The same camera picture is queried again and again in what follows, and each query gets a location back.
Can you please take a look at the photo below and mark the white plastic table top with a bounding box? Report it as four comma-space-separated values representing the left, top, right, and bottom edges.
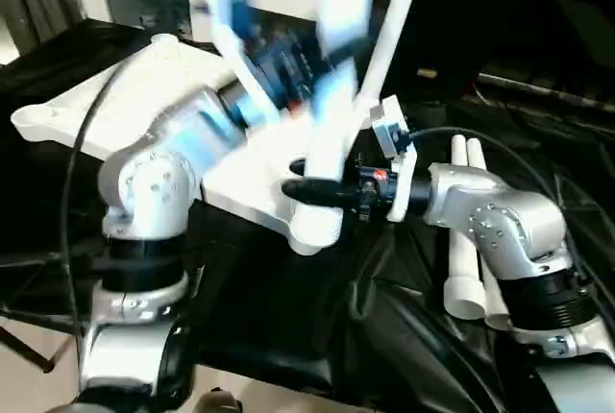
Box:
10, 33, 360, 259

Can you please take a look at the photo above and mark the black mat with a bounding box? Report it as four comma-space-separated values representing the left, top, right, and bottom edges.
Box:
0, 17, 615, 413

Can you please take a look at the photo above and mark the dark metal rod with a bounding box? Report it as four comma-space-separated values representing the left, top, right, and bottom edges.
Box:
416, 65, 615, 108

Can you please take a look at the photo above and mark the grey curtain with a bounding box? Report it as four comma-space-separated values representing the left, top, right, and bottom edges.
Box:
0, 0, 88, 64

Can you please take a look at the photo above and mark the black metal stand leg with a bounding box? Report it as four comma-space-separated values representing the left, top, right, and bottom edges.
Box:
0, 320, 69, 375

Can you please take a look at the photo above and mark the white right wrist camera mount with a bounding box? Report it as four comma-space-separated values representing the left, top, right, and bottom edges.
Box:
368, 94, 420, 223

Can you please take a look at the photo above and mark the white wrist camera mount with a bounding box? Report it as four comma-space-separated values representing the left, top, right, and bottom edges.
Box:
200, 0, 285, 132
368, 94, 420, 223

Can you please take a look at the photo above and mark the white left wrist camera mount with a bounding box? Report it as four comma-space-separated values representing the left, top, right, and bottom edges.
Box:
200, 0, 285, 132

